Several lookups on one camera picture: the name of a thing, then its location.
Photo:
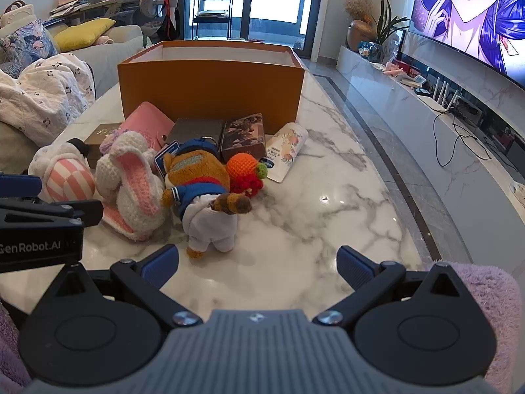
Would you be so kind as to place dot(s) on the pink item on console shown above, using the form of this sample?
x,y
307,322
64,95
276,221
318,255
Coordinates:
x,y
393,69

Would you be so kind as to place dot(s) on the yellow pillow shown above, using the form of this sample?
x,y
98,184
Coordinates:
x,y
82,35

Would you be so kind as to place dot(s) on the grey sofa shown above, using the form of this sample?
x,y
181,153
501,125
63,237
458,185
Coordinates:
x,y
110,45

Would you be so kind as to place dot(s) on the white marble tv console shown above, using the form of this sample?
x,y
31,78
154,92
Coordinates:
x,y
410,102

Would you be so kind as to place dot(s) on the white panda print blanket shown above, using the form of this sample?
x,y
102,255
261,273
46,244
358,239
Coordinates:
x,y
45,90

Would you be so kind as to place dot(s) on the black trolley rack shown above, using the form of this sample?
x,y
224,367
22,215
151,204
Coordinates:
x,y
211,16

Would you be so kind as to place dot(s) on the white antenna router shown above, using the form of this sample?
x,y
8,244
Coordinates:
x,y
441,100

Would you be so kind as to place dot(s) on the brown gold print box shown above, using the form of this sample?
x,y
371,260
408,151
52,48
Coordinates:
x,y
102,131

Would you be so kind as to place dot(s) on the green potted plant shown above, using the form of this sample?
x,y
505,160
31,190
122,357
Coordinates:
x,y
387,24

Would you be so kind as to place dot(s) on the wall television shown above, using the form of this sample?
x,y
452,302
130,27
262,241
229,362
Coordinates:
x,y
471,8

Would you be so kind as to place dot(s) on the black media devices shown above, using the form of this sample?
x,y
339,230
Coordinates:
x,y
484,119

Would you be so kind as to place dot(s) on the white peach print pouch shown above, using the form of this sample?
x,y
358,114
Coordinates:
x,y
287,147

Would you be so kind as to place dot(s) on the pink white striped plush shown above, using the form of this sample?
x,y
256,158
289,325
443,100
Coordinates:
x,y
65,180

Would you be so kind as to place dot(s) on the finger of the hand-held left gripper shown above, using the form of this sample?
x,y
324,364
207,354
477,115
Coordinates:
x,y
61,210
18,186

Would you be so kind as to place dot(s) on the dark illustrated card box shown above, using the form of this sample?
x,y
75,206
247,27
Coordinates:
x,y
242,135

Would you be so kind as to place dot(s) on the orange crochet toy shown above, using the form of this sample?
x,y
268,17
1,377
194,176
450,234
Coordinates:
x,y
242,166

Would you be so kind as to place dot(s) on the white bag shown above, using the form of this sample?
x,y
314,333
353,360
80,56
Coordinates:
x,y
16,14

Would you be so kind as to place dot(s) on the blue glass vase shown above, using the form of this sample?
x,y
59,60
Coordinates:
x,y
374,52

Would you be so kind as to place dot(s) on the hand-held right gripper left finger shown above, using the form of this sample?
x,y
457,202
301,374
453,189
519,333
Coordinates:
x,y
160,263

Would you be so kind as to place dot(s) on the orange cardboard box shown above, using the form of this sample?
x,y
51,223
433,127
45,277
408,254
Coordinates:
x,y
205,90

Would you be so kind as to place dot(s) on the grey desk chair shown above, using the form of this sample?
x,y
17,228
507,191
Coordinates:
x,y
154,0

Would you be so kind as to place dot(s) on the purple fluffy clothing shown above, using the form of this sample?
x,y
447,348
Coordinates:
x,y
488,291

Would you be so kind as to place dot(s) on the brown bear plush blue jacket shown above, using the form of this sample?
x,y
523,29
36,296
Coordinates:
x,y
197,172

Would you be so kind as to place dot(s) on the dried flower bunch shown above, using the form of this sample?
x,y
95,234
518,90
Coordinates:
x,y
359,8

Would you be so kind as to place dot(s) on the small white device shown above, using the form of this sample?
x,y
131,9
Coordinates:
x,y
414,81

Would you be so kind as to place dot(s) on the white crochet bunny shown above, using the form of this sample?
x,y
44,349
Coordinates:
x,y
131,188

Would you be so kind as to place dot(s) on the floral pillow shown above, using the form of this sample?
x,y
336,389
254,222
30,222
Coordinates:
x,y
28,43

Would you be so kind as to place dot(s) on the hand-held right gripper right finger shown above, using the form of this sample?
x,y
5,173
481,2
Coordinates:
x,y
354,264

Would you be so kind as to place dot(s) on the dark grey box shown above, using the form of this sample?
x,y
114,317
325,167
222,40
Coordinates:
x,y
192,129

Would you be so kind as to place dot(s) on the pink snap wallet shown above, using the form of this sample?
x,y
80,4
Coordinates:
x,y
145,125

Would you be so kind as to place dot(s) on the brown ceramic vase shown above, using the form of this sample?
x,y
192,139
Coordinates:
x,y
361,33

